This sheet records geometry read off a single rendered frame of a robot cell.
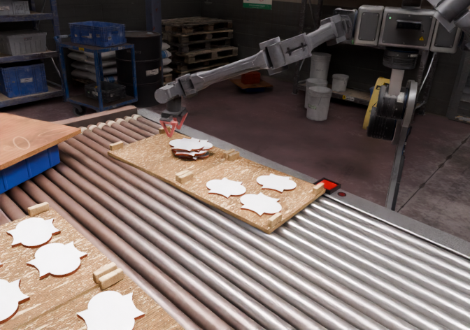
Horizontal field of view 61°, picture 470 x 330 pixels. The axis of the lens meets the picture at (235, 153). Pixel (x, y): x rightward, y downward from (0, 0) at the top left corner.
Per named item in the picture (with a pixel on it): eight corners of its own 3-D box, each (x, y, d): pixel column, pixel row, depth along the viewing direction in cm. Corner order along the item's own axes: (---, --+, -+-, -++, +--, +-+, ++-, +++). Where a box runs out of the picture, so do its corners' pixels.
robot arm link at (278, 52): (310, 62, 125) (300, 31, 122) (272, 73, 133) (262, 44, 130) (349, 37, 159) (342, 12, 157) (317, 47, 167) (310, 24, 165)
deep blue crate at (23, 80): (36, 85, 544) (32, 58, 529) (49, 91, 519) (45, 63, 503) (-4, 90, 511) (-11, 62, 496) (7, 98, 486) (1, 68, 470)
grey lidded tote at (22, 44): (34, 48, 525) (30, 29, 515) (50, 51, 506) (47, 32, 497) (-5, 52, 487) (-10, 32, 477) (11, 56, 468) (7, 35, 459)
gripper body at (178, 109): (161, 117, 156) (161, 98, 153) (171, 109, 165) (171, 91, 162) (177, 119, 155) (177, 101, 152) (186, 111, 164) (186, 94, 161)
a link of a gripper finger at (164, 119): (159, 138, 158) (159, 115, 154) (166, 131, 164) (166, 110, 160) (175, 140, 156) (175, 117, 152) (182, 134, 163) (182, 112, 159)
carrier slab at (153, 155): (170, 133, 192) (169, 129, 191) (236, 157, 169) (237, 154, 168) (107, 154, 167) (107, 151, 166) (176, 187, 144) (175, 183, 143)
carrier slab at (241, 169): (238, 159, 168) (238, 155, 168) (325, 192, 145) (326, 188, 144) (175, 188, 143) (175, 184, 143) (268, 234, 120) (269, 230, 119)
